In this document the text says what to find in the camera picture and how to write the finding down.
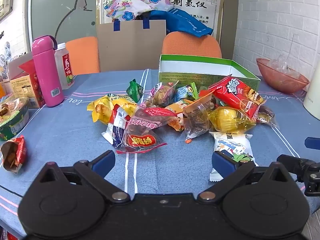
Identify red orange snack carton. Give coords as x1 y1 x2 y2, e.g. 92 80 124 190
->
10 59 45 108

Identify open red snack packet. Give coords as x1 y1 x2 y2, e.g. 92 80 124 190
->
1 136 27 174

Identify green white cardboard box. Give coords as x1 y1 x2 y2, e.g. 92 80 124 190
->
158 54 260 90

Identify yellow chips bag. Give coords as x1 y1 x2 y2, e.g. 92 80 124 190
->
87 93 137 125

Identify dark clear snack packet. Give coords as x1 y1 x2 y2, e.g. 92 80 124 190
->
257 105 278 127

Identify small green candy packet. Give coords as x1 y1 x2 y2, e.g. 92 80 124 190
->
126 79 144 103

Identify left orange chair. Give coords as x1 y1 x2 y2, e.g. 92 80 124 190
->
66 36 100 75

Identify clear orange-top nut packet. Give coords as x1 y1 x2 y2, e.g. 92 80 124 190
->
183 93 214 144

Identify orange apple chips packet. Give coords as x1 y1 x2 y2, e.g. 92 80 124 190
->
165 99 193 132

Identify pink thermos bottle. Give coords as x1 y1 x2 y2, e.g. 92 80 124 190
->
31 35 64 107

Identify green instant noodle bowl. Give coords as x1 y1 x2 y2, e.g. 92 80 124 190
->
0 97 29 141

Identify red spicy snack bag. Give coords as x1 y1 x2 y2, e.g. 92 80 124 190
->
208 75 265 121

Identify red dates clear packet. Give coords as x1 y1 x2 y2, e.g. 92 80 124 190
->
116 106 177 154

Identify blue fabric bag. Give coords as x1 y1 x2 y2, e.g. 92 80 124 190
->
138 8 213 37

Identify white thermos jug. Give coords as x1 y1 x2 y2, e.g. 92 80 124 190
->
303 65 320 120

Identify clear plastic wrap in bowl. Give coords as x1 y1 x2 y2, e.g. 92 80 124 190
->
267 54 300 79

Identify blue green small packet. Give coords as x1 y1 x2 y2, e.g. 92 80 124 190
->
174 82 199 102

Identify white im snack packet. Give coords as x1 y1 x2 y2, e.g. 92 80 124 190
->
209 131 257 182

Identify brown paper bag blue handles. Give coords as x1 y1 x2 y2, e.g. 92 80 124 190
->
97 20 167 72

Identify pink peanut snack packet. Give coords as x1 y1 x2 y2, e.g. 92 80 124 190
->
142 81 178 108

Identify red white blue snack packet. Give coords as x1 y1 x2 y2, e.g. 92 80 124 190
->
101 104 131 148

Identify blue tablecloth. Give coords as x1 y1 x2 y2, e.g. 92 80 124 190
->
1 69 319 238

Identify floral cloth bundle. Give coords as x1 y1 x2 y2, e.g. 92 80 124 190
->
104 0 174 21

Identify right orange chair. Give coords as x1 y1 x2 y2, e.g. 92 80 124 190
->
162 31 222 58

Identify yellow soft bread packet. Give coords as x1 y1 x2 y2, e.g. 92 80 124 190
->
208 107 256 134

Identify orange chair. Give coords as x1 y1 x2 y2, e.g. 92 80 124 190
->
162 31 222 58
66 36 100 75

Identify red plastic bowl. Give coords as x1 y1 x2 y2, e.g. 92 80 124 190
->
256 58 310 94

